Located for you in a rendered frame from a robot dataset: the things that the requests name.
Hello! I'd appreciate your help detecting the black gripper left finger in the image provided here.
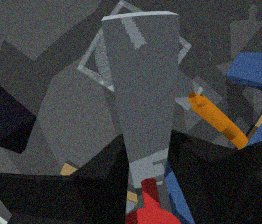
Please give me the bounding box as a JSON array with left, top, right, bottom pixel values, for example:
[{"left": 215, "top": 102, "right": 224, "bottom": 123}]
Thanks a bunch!
[{"left": 0, "top": 133, "right": 128, "bottom": 224}]

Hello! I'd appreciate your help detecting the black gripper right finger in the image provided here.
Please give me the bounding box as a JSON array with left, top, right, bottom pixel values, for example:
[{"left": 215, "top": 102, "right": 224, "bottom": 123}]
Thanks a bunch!
[{"left": 168, "top": 129, "right": 262, "bottom": 224}]

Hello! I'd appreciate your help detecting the grey crank handle with red knob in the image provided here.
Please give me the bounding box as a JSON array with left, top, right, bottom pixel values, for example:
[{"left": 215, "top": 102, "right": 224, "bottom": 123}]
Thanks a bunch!
[{"left": 102, "top": 11, "right": 180, "bottom": 224}]

